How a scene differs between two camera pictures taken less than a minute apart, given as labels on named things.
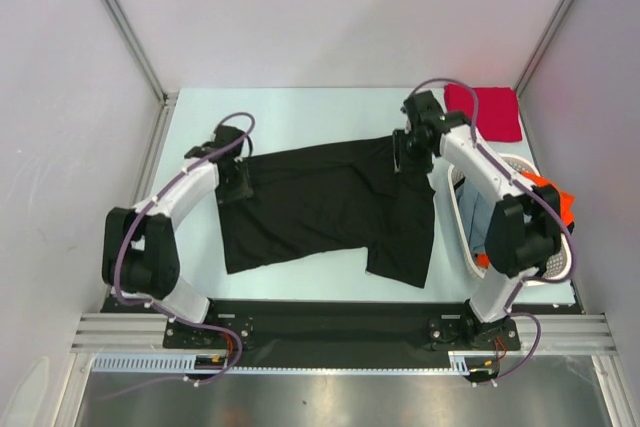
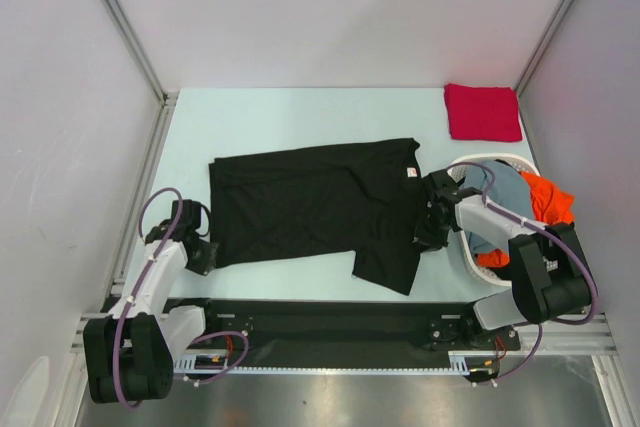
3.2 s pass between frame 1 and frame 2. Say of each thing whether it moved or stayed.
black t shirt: stayed
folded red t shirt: stayed
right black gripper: moved
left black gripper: moved
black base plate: stayed
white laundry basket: stayed
